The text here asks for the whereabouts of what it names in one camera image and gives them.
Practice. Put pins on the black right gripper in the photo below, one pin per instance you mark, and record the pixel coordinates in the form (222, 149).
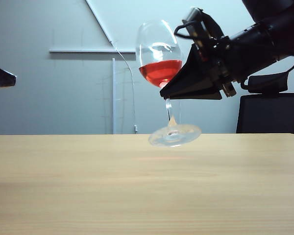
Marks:
(220, 63)

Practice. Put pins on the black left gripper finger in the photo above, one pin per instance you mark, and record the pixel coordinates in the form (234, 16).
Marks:
(1, 78)

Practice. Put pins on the red liquid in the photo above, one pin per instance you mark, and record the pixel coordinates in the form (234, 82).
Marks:
(159, 71)

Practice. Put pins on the clear stemmed wine goblet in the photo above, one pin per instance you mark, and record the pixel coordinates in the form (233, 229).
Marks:
(156, 44)

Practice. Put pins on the black mesh office chair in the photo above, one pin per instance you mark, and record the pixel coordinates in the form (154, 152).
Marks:
(267, 115)

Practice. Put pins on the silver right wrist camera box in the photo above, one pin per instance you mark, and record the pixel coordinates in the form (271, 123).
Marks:
(194, 19)

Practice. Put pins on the white vertical wall conduit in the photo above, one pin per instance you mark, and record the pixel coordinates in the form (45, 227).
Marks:
(114, 98)

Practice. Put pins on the white diagonal wall conduit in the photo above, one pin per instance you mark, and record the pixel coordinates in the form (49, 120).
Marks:
(99, 20)

